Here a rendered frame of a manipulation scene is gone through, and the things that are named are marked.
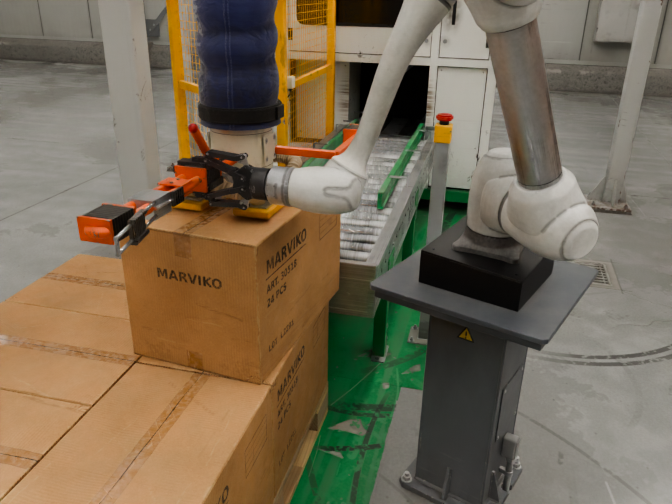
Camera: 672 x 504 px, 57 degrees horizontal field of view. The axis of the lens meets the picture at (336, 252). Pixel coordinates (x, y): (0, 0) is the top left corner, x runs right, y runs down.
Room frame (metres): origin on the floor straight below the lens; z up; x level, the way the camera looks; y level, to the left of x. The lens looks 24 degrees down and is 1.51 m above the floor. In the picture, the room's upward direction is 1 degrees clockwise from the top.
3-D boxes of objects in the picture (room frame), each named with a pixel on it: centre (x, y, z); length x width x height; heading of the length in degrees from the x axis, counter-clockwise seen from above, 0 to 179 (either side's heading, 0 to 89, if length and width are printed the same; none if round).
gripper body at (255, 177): (1.38, 0.20, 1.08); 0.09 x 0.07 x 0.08; 74
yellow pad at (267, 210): (1.65, 0.18, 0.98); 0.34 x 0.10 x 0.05; 164
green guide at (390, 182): (3.46, -0.42, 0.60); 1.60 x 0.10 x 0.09; 166
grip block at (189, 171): (1.44, 0.34, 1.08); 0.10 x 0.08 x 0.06; 74
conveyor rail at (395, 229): (3.10, -0.40, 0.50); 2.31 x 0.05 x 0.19; 166
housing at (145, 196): (1.23, 0.40, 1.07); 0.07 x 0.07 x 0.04; 74
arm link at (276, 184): (1.36, 0.13, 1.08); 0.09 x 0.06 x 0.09; 164
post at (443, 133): (2.48, -0.43, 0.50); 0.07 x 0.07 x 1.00; 76
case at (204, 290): (1.68, 0.28, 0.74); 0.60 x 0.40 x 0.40; 160
